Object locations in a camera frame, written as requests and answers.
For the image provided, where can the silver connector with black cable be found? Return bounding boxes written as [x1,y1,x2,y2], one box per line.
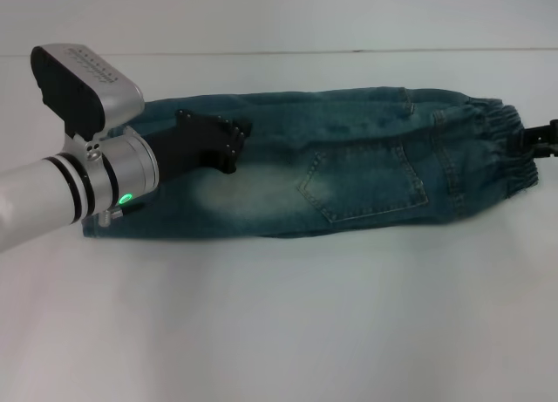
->
[97,202,146,228]

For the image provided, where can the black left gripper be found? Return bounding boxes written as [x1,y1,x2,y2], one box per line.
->
[146,109,255,176]

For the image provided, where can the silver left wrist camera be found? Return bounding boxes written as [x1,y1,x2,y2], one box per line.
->
[30,43,146,142]

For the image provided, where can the blue denim shorts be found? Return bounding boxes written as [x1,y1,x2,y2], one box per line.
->
[81,85,541,241]

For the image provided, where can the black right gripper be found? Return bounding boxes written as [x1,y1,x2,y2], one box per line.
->
[520,118,558,160]

